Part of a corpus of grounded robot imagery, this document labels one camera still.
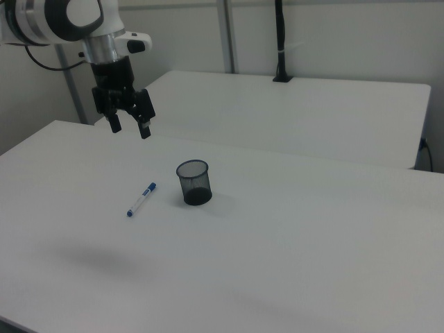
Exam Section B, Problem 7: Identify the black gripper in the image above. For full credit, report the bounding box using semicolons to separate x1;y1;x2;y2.
90;54;156;140

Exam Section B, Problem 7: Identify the blue and white marker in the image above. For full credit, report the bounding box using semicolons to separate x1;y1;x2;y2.
126;182;157;219

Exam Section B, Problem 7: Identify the black mesh pen cup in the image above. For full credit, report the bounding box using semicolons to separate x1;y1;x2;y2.
176;159;214;206

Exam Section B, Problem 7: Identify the white side table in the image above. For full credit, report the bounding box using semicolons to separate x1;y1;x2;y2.
93;70;432;171

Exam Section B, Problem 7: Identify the black pole with base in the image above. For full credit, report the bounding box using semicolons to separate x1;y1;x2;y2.
272;0;293;83

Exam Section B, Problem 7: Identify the slim grey wall post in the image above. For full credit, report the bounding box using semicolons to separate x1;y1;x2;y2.
54;44;88;125

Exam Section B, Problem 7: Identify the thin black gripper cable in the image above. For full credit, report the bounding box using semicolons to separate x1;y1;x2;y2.
24;44;87;71

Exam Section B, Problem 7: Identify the white cable tie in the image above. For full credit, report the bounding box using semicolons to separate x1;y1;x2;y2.
277;41;306;56

